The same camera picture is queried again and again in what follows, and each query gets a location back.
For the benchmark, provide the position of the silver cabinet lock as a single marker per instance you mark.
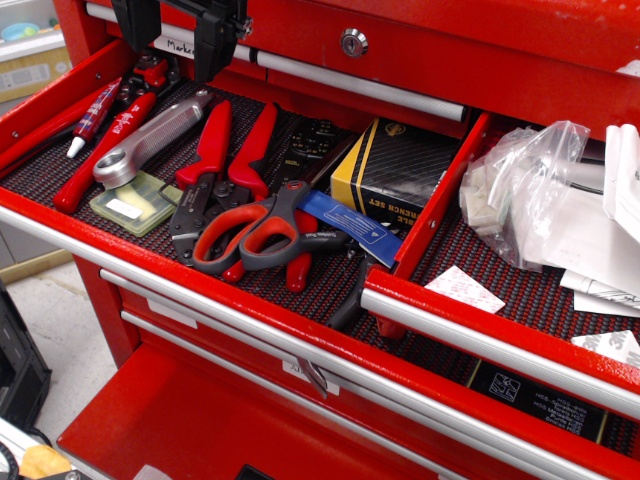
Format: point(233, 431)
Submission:
point(354, 43)

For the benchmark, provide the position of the red tool chest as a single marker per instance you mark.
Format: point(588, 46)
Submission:
point(212, 376)

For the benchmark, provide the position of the green clear plastic case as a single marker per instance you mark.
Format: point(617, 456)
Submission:
point(139, 206)

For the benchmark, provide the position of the silver utility knife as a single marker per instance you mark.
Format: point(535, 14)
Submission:
point(122, 163)

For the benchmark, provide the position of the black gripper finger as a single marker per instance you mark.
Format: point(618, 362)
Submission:
point(139, 21)
point(216, 35)

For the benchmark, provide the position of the white markers label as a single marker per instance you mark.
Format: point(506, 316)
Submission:
point(175, 46)

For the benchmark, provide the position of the black drill bit case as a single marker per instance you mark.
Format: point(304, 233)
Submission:
point(540, 401)

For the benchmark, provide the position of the red handled wire stripper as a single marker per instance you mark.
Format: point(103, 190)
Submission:
point(154, 75)

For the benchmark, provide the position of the red glue tube white cap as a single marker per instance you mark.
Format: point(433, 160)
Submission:
point(88, 125)

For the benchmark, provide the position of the red handled crimping tool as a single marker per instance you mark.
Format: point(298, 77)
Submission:
point(217, 181)

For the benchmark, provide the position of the cardboard box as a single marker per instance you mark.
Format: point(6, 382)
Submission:
point(24, 76)

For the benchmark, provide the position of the white 3M adhesive pad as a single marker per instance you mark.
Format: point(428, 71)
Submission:
point(621, 346)

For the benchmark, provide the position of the black equipment box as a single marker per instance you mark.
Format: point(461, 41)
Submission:
point(25, 376)

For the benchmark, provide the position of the white papers stack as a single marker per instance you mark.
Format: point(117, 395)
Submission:
point(594, 231)

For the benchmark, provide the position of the black multi crimper tool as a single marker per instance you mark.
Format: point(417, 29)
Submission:
point(314, 147)

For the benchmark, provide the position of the red grey scissors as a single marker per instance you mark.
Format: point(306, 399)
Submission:
point(261, 235)

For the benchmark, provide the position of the blue plastic pouch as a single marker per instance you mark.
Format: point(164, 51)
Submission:
point(375, 238)

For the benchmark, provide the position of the black yellow wrench set box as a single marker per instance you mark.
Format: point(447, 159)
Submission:
point(392, 171)

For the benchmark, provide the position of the clear plastic bag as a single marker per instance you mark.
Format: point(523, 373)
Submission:
point(512, 196)

